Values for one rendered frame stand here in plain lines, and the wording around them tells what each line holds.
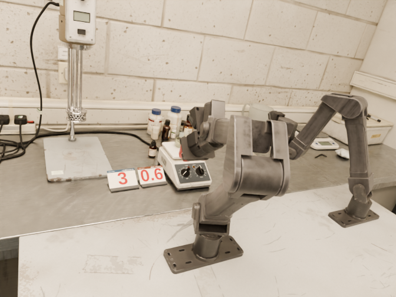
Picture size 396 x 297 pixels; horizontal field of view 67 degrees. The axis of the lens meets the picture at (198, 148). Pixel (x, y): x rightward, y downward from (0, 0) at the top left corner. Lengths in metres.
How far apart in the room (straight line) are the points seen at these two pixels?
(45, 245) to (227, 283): 0.42
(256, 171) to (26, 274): 0.51
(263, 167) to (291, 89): 1.50
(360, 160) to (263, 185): 0.66
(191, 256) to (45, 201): 0.43
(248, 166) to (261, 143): 0.08
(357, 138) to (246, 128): 0.65
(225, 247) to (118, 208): 0.32
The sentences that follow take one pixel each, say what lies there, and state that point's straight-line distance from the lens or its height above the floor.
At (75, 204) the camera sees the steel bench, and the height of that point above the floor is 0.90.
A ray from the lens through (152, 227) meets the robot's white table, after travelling 0.84.
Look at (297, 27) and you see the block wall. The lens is 1.84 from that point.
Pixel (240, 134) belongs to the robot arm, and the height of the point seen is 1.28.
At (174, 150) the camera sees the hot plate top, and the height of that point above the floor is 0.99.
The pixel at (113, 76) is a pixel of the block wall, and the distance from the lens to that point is 1.39.
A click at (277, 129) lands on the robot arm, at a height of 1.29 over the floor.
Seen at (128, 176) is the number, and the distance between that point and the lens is 0.99.
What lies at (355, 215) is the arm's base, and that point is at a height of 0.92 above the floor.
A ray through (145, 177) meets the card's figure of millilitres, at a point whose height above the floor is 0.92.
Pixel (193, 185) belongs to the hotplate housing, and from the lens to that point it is 1.00.
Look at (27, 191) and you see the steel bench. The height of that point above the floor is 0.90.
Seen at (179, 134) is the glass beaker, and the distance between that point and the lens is 1.05.
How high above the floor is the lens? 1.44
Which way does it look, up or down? 24 degrees down
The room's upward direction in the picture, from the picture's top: 11 degrees clockwise
